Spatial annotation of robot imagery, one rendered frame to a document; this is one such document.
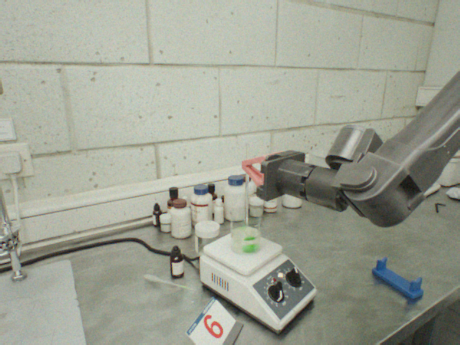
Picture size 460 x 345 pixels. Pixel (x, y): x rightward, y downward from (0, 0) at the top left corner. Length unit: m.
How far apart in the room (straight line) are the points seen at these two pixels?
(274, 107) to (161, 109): 0.43
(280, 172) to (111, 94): 0.56
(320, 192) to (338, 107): 0.98
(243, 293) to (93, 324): 0.27
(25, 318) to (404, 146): 0.66
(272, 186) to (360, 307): 0.31
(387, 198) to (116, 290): 0.54
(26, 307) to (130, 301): 0.19
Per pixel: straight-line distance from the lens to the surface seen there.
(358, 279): 0.74
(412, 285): 0.73
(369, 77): 1.55
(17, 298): 0.75
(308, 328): 0.60
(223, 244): 0.64
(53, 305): 0.69
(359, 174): 0.39
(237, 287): 0.59
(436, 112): 0.45
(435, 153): 0.42
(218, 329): 0.56
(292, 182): 0.47
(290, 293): 0.60
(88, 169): 0.92
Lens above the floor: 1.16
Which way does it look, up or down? 18 degrees down
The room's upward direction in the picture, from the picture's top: straight up
